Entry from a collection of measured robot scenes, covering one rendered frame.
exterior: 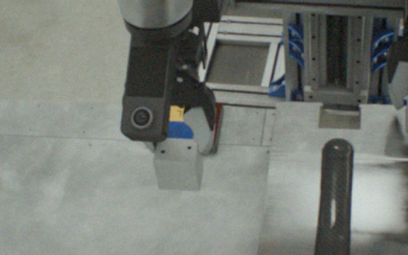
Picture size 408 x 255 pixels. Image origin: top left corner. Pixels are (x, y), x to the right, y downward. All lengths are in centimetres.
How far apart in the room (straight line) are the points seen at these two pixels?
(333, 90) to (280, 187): 85
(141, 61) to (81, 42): 176
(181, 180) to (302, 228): 15
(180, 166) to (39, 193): 28
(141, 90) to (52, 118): 44
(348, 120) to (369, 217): 17
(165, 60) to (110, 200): 35
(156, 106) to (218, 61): 133
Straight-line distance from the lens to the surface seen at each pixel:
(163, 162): 101
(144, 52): 90
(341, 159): 109
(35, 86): 256
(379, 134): 111
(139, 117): 87
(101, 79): 252
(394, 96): 109
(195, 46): 94
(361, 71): 184
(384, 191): 106
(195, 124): 97
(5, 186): 124
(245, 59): 220
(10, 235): 119
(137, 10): 85
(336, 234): 103
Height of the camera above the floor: 172
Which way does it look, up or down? 48 degrees down
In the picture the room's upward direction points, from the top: 9 degrees counter-clockwise
